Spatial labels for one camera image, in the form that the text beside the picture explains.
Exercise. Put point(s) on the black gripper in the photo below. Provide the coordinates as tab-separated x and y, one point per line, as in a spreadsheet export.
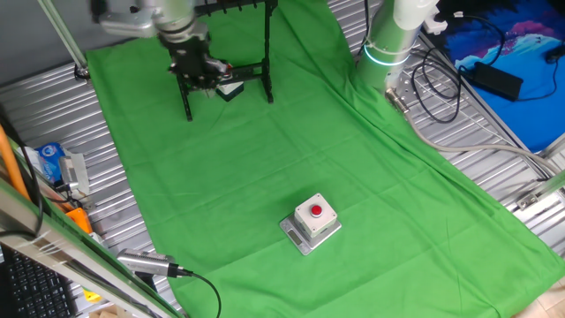
194	62

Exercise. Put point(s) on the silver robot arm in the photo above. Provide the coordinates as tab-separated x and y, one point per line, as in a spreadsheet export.
388	40

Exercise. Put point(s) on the black carved pen rack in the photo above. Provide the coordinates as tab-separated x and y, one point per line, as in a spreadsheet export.
267	53

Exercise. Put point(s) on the white box with red button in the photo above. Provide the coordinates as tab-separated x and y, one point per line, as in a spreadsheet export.
230	90
309	221

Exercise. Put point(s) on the grey ridged metal device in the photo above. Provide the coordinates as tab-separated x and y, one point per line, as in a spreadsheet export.
73	172

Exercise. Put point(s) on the blue tissue pack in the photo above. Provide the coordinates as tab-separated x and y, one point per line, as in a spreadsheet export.
49	161

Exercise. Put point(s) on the orange button box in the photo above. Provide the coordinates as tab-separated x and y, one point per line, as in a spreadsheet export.
80	220

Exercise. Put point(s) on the orange pole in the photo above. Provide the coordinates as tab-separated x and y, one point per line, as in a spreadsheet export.
9	163

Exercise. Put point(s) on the green cloth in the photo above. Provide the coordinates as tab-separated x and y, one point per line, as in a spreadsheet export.
375	199

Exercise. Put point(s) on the grey corrugated conduit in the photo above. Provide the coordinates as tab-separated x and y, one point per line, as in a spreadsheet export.
446	148

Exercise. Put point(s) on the beige wooden blocks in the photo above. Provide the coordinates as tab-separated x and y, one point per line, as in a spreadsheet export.
106	314

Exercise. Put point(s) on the black keyboard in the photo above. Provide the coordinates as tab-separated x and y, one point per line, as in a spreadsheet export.
31	287

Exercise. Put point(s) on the black power adapter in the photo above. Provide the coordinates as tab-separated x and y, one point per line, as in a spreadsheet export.
492	79

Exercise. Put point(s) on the blue painted mat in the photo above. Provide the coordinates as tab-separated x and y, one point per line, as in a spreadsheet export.
529	88

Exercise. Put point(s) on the black mouse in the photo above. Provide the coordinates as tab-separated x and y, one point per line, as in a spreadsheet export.
556	54

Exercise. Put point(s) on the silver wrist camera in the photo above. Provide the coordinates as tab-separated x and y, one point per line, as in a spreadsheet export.
128	24

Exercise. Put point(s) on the thin aluminium post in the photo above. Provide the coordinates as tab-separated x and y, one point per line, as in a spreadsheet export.
62	33

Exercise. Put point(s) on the silver elongated camera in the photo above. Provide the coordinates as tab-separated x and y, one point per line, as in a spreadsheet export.
141	261

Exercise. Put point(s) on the aluminium frame bar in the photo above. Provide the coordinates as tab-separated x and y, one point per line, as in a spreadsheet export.
66	252

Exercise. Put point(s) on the aluminium profile bracket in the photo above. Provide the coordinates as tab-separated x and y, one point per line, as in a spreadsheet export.
540	194

